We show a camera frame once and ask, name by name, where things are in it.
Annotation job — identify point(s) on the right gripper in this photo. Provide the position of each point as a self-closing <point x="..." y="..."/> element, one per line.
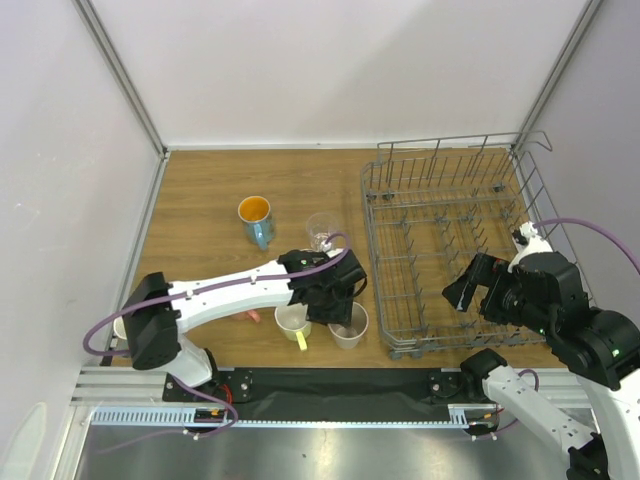
<point x="480" y="282"/>

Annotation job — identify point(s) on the beige paper cup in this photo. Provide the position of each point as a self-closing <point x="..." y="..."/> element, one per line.
<point x="347" y="339"/>

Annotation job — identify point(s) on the steel tumbler brown band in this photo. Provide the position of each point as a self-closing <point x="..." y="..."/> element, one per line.
<point x="119" y="328"/>

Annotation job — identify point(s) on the blue mug orange inside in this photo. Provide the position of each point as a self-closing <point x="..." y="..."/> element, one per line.
<point x="256" y="215"/>

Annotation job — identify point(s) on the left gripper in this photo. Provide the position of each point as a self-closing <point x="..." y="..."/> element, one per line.
<point x="339" y="315"/>

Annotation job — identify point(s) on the grey wire dish rack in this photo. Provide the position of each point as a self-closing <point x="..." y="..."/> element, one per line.
<point x="430" y="205"/>

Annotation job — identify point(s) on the pink floral mug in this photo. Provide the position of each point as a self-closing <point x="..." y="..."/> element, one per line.
<point x="251" y="315"/>

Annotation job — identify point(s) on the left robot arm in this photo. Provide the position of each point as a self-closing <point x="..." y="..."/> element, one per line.
<point x="159" y="314"/>

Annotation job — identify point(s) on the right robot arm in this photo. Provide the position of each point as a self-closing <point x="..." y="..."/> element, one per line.
<point x="543" y="292"/>

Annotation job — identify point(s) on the black base mat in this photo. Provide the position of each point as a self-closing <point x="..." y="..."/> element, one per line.
<point x="341" y="394"/>

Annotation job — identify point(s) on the white cable duct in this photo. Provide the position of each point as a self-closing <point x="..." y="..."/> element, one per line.
<point x="144" y="416"/>

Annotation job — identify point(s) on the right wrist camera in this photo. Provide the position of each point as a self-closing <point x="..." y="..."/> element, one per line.
<point x="527" y="241"/>

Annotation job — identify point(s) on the clear plastic cup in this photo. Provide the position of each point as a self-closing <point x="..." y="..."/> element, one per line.
<point x="320" y="226"/>

